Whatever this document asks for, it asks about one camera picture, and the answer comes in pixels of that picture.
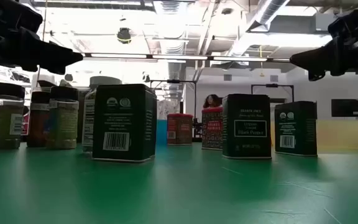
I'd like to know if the green herb jar black lid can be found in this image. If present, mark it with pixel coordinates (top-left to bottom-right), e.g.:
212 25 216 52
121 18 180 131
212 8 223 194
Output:
0 82 26 151

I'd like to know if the black pepper spice tin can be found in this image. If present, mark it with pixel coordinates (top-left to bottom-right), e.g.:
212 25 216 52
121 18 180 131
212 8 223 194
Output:
274 101 318 157
152 89 158 157
92 83 154 163
222 93 272 160

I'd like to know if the black metal frame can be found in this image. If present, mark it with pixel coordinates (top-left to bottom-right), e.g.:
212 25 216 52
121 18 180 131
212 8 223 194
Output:
150 79 198 125
251 83 295 103

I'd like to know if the blue plastic bin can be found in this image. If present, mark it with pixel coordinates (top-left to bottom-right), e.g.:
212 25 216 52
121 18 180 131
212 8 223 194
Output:
156 119 168 146

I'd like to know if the white lid spice jar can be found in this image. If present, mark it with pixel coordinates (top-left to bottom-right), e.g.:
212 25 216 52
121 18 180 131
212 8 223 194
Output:
81 76 122 153

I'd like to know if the yellow spice jar black lid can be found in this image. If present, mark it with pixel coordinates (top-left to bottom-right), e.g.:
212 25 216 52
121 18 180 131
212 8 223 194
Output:
45 86 80 150

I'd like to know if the black ceiling dome fixture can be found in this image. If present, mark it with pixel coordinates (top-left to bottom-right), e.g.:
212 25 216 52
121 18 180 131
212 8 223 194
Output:
116 27 132 44

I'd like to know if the black wall screen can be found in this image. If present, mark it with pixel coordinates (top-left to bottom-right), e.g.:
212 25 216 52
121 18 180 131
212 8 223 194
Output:
331 98 358 118

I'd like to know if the green table mat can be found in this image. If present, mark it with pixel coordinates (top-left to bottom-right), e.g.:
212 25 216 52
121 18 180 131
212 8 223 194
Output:
0 141 358 224

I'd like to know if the person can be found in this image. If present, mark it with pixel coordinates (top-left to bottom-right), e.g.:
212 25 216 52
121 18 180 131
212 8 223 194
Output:
202 93 224 110

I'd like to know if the red paprika tin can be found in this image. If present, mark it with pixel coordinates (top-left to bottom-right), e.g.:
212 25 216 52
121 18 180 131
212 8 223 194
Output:
201 106 224 151
167 113 194 146

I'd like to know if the red spice jar black lid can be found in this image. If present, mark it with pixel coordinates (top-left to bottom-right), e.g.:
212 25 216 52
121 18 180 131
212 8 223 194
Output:
26 91 51 148

